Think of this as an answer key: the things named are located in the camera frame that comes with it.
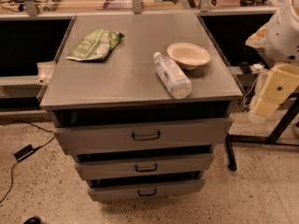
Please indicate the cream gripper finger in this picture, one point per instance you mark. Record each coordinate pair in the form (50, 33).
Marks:
(257, 40)
(262, 107)

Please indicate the grey top drawer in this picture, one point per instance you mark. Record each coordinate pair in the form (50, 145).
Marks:
(142, 136)

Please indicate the clear plastic water bottle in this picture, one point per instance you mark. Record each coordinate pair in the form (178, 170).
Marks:
(173, 78)

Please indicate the green snack bag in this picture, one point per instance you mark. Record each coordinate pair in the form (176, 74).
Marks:
(95, 46)

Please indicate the grey middle drawer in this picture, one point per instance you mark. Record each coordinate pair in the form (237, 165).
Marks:
(146, 166)

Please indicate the black round floor object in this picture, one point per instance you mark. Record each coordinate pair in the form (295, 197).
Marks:
(33, 220)

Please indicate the grey drawer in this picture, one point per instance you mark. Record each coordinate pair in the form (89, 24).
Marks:
(146, 166)
(146, 190)
(142, 136)

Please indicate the black power adapter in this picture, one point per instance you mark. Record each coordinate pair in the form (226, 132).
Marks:
(24, 153)

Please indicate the white paper bowl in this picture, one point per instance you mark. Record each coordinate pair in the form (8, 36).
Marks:
(188, 56)

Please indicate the black metal table frame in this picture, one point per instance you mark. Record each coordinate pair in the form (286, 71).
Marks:
(273, 139)

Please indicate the grey drawer cabinet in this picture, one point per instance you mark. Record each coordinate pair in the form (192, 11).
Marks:
(125, 88)

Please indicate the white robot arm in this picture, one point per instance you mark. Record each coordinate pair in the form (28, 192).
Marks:
(280, 40)

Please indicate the grey bottom drawer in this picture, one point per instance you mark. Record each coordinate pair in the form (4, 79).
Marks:
(146, 190)

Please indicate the grey side tray shelf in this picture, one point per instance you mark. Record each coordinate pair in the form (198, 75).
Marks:
(25, 92)

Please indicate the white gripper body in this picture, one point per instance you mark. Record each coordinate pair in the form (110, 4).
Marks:
(282, 42)

